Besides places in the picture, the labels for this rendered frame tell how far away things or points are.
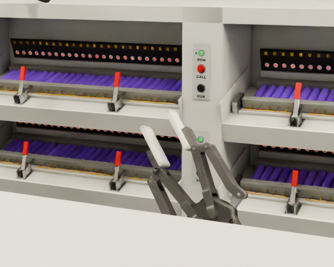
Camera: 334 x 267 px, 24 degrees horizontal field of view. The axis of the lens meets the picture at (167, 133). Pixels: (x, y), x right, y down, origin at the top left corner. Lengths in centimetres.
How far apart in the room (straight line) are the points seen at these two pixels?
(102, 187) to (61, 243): 158
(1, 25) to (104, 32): 30
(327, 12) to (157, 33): 52
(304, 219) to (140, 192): 40
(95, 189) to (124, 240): 158
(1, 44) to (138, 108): 51
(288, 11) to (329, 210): 43
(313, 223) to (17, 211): 137
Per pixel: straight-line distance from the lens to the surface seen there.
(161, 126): 175
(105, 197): 186
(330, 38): 180
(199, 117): 170
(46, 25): 210
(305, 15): 160
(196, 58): 168
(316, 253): 29
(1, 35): 215
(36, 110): 191
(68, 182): 192
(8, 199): 35
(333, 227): 167
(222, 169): 112
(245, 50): 181
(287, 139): 165
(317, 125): 165
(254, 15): 163
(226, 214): 111
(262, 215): 170
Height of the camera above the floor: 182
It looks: 12 degrees down
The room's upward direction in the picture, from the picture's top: straight up
